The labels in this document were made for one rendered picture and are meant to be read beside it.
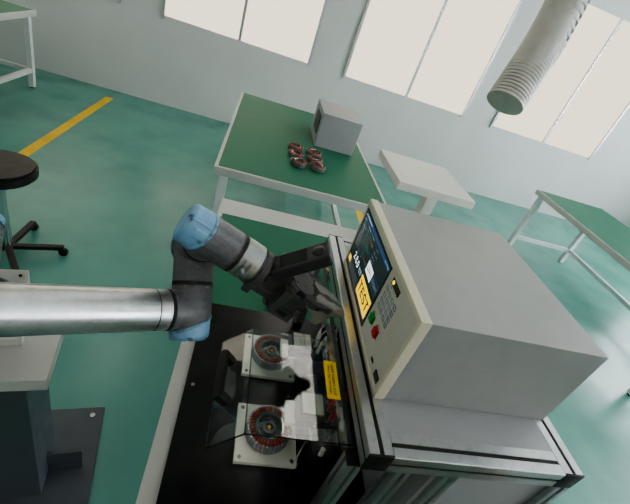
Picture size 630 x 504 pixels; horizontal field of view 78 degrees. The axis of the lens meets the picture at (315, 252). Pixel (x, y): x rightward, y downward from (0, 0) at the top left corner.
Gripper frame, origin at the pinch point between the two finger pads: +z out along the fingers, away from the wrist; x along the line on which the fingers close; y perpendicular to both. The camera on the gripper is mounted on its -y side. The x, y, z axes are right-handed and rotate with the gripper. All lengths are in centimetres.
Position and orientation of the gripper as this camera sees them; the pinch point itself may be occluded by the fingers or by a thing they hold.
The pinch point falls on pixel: (341, 309)
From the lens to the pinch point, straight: 79.8
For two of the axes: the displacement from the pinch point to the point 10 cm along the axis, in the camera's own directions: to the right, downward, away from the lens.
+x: 0.7, 5.7, -8.2
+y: -6.7, 6.3, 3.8
